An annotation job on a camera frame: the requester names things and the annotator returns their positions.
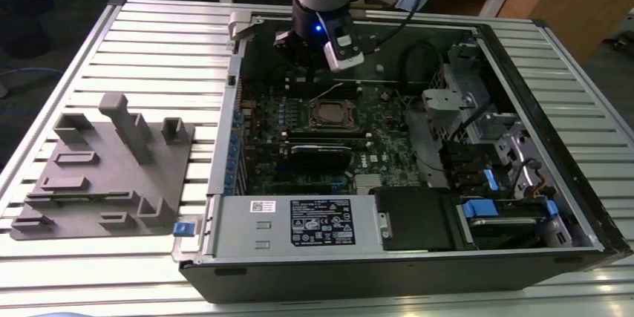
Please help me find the CPU socket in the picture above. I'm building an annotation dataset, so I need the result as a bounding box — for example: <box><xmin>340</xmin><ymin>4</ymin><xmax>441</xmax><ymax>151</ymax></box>
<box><xmin>306</xmin><ymin>98</ymin><xmax>363</xmax><ymax>132</ymax></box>

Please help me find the silver chipset heat sink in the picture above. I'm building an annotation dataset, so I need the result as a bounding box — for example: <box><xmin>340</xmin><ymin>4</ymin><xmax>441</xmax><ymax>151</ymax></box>
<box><xmin>354</xmin><ymin>174</ymin><xmax>387</xmax><ymax>189</ymax></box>

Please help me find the silver CPU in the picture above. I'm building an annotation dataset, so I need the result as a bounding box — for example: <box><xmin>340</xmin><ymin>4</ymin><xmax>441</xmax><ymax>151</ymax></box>
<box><xmin>316</xmin><ymin>103</ymin><xmax>351</xmax><ymax>125</ymax></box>

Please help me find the grey plastic case latch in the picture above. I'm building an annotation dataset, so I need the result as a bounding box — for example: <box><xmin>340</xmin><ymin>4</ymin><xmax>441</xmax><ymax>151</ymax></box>
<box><xmin>228</xmin><ymin>11</ymin><xmax>256</xmax><ymax>42</ymax></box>

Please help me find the green motherboard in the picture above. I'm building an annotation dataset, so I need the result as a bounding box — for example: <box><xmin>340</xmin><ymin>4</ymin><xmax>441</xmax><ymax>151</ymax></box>
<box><xmin>240</xmin><ymin>82</ymin><xmax>433</xmax><ymax>197</ymax></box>

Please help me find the wooden cabinet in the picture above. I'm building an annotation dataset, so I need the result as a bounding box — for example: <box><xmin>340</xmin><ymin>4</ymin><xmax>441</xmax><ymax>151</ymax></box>
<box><xmin>497</xmin><ymin>0</ymin><xmax>634</xmax><ymax>62</ymax></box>

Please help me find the blue disk carrier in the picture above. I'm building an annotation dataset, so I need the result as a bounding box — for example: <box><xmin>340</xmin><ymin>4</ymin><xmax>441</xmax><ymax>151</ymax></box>
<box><xmin>478</xmin><ymin>168</ymin><xmax>501</xmax><ymax>191</ymax></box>
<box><xmin>459</xmin><ymin>200</ymin><xmax>559</xmax><ymax>228</ymax></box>

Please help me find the black wire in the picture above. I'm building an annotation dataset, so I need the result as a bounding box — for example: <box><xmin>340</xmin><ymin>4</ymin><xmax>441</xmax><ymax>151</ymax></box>
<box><xmin>449</xmin><ymin>104</ymin><xmax>493</xmax><ymax>142</ymax></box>

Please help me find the metal locking lever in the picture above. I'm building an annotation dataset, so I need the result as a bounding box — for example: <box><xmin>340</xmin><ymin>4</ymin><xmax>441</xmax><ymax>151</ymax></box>
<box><xmin>310</xmin><ymin>125</ymin><xmax>363</xmax><ymax>133</ymax></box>

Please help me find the silver metal drive cage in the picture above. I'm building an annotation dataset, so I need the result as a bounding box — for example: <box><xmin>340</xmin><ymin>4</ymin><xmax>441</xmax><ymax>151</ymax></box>
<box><xmin>406</xmin><ymin>42</ymin><xmax>559</xmax><ymax>199</ymax></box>

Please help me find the black open PC case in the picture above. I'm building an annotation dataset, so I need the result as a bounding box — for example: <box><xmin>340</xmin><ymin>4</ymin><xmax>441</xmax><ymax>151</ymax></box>
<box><xmin>171</xmin><ymin>11</ymin><xmax>634</xmax><ymax>305</ymax></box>

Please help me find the grey power supply unit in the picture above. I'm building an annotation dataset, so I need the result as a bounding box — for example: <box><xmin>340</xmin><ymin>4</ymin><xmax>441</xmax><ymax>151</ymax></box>
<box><xmin>200</xmin><ymin>194</ymin><xmax>390</xmax><ymax>259</ymax></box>

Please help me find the blue floor cable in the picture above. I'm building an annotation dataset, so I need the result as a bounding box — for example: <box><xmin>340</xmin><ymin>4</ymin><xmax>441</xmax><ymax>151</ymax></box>
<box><xmin>0</xmin><ymin>67</ymin><xmax>64</xmax><ymax>81</ymax></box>

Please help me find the black graphics card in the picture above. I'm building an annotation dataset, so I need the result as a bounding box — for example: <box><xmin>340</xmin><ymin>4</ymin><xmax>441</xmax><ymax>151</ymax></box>
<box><xmin>290</xmin><ymin>142</ymin><xmax>354</xmax><ymax>179</ymax></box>

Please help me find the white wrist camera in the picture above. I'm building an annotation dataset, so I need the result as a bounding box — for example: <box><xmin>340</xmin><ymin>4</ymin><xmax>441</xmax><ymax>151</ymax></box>
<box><xmin>322</xmin><ymin>24</ymin><xmax>367</xmax><ymax>73</ymax></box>

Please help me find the grey parts rack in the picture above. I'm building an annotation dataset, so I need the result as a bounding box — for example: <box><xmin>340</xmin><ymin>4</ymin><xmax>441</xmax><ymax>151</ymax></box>
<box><xmin>8</xmin><ymin>92</ymin><xmax>198</xmax><ymax>242</ymax></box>

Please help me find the grey metal bracket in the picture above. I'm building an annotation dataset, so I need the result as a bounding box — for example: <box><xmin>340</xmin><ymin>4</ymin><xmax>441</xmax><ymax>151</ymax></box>
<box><xmin>422</xmin><ymin>88</ymin><xmax>471</xmax><ymax>122</ymax></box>

